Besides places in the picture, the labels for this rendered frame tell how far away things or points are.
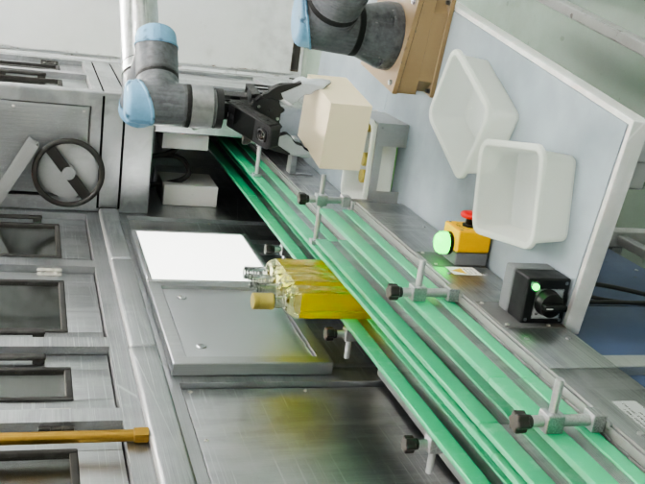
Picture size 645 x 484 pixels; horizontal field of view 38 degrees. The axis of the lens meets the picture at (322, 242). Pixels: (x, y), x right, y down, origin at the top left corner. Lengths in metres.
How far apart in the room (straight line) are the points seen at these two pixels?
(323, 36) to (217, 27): 3.70
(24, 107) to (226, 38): 2.96
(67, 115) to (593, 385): 1.95
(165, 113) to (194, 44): 4.09
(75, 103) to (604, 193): 1.78
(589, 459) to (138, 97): 0.91
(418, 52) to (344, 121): 0.50
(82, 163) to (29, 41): 2.76
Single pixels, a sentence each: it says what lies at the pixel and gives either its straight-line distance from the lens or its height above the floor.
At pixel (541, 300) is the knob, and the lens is 1.53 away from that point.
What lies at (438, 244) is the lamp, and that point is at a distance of 1.79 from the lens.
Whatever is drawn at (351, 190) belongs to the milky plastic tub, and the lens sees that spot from 2.37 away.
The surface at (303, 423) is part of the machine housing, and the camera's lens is 1.79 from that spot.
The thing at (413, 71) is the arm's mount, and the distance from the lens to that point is 2.07.
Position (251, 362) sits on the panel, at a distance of 1.91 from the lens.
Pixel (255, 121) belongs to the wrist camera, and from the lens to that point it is 1.59.
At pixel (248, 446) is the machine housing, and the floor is 1.22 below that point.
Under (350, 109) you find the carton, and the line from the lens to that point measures 1.60.
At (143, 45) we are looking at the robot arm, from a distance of 1.68.
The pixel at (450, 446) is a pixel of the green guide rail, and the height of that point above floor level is 0.95.
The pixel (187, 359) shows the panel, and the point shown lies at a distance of 1.90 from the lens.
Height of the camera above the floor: 1.61
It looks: 18 degrees down
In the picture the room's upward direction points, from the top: 88 degrees counter-clockwise
